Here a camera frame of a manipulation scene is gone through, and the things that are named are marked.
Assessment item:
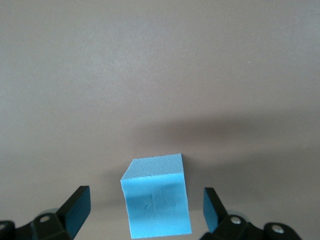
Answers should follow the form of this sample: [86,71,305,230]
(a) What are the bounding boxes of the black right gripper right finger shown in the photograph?
[199,187,304,240]

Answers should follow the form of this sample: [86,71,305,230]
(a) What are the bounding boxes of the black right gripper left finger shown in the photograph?
[0,185,92,240]

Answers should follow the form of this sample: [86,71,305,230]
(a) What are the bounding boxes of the blue foam block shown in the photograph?
[119,152,193,239]

